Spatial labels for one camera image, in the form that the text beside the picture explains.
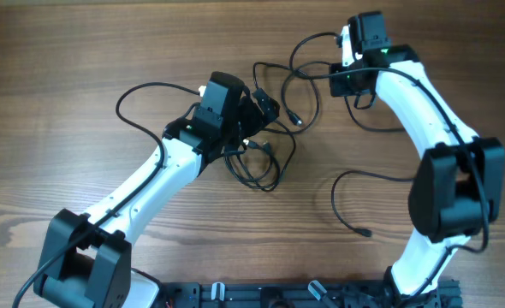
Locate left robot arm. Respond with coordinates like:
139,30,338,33
24,72,279,308

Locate right camera cable black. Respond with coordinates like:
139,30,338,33
288,32,491,300

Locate camera cable black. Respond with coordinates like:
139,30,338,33
288,32,491,300
11,81,202,308

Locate left camera cable black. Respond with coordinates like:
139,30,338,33
11,81,202,308

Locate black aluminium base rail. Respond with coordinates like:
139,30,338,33
156,280,463,308

